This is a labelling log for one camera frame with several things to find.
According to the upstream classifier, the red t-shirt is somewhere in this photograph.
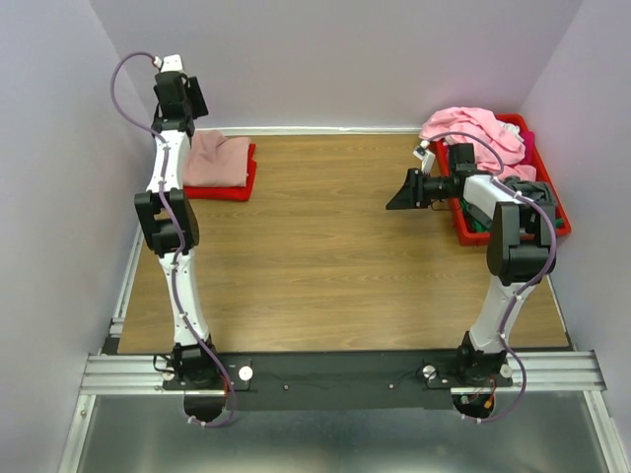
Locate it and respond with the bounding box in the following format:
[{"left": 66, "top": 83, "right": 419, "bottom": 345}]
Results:
[{"left": 184, "top": 144, "right": 257, "bottom": 202}]

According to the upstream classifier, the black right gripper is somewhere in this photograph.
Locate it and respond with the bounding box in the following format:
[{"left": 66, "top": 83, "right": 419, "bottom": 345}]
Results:
[{"left": 385, "top": 168, "right": 455, "bottom": 211}]

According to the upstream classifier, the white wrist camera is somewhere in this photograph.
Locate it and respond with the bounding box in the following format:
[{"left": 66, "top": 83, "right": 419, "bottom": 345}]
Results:
[
  {"left": 412, "top": 140, "right": 436, "bottom": 174},
  {"left": 152, "top": 54, "right": 185, "bottom": 74}
]

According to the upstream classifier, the light pink t-shirt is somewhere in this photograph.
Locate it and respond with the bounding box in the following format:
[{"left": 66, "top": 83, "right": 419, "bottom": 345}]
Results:
[{"left": 419, "top": 106, "right": 536, "bottom": 181}]

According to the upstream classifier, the red plastic bin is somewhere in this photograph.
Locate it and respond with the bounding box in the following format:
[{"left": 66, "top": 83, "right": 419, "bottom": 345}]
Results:
[{"left": 433, "top": 113, "right": 572, "bottom": 246}]

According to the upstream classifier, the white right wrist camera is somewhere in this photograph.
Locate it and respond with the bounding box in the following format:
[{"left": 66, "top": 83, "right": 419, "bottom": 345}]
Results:
[{"left": 412, "top": 140, "right": 436, "bottom": 174}]

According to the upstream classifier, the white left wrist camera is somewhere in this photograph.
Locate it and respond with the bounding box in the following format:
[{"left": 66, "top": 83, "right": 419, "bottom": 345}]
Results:
[{"left": 152, "top": 54, "right": 185, "bottom": 74}]

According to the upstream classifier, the grey t-shirt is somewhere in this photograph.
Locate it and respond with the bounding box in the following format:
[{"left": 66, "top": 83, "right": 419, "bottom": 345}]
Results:
[{"left": 505, "top": 176, "right": 558, "bottom": 206}]

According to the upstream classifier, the green t-shirt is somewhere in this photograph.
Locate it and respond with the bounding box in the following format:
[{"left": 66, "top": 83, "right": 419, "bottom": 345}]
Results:
[{"left": 460, "top": 196, "right": 566, "bottom": 234}]

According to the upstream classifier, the magenta t-shirt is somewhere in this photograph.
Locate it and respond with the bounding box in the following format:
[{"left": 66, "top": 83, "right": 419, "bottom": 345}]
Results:
[{"left": 520, "top": 129, "right": 535, "bottom": 166}]

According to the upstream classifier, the white printed t-shirt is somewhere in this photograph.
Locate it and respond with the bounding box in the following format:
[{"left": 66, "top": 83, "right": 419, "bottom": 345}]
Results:
[{"left": 499, "top": 120, "right": 524, "bottom": 149}]

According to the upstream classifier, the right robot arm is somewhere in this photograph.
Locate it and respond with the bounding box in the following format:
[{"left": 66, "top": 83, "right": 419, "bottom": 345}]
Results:
[{"left": 386, "top": 140, "right": 557, "bottom": 386}]

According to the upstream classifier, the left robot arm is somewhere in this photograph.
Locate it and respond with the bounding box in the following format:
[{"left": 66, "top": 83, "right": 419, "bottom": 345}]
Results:
[{"left": 134, "top": 71, "right": 221, "bottom": 389}]

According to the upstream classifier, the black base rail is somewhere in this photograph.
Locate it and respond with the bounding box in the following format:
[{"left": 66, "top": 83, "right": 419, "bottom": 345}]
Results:
[{"left": 153, "top": 350, "right": 513, "bottom": 419}]

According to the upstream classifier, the dusty pink graphic t-shirt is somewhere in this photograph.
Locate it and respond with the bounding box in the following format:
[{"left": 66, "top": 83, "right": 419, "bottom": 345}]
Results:
[{"left": 183, "top": 130, "right": 250, "bottom": 187}]

